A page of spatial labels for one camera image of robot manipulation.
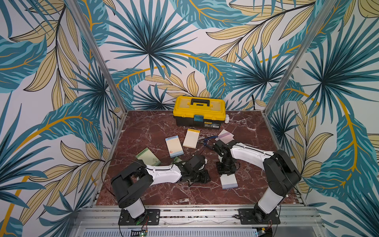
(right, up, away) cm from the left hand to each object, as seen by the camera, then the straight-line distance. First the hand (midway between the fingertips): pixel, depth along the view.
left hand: (209, 182), depth 82 cm
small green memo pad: (-19, +10, +10) cm, 23 cm away
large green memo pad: (-36, +11, +11) cm, 40 cm away
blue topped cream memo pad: (-21, +17, +17) cm, 32 cm away
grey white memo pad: (+11, -1, +2) cm, 12 cm away
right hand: (+8, +3, +6) cm, 10 cm away
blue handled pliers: (-1, +21, +19) cm, 28 cm away
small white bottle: (+17, +36, +29) cm, 50 cm away
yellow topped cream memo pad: (-10, +22, +23) cm, 33 cm away
